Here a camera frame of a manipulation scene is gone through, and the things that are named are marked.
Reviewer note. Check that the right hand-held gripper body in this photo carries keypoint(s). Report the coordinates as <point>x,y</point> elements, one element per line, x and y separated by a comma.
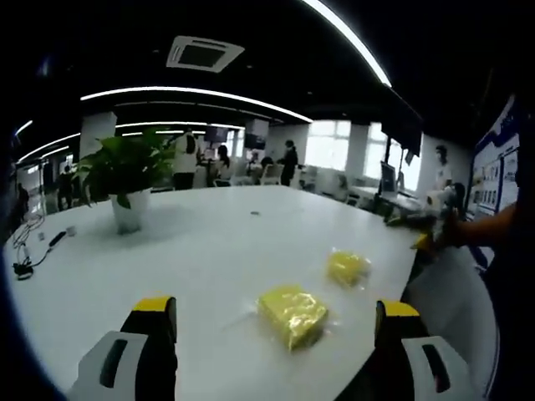
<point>443,204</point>

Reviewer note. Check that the wall poster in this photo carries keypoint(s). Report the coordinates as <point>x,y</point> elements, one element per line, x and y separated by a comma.
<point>497,167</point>

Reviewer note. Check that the white mesh office chair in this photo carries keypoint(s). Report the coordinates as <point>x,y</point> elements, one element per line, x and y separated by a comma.
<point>451,292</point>

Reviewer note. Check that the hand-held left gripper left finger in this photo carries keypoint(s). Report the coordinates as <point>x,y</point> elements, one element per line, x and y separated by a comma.
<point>154,351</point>

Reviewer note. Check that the desk monitor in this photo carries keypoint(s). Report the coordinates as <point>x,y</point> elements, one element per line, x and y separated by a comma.
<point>388,177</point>

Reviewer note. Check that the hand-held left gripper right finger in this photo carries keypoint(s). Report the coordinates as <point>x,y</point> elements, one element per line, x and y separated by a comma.
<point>397,342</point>

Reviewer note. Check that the ceiling light strip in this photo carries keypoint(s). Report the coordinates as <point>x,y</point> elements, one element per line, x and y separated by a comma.
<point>355,39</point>
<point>46,146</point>
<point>200,92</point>

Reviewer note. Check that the black bar device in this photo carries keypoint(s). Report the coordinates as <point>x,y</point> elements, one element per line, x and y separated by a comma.
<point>57,239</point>

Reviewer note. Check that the green plant in white pot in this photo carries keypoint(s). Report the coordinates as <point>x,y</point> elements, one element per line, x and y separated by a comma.
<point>125,167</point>

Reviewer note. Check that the ceiling air conditioner vent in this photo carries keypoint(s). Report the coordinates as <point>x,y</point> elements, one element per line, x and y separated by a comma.
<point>205,53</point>

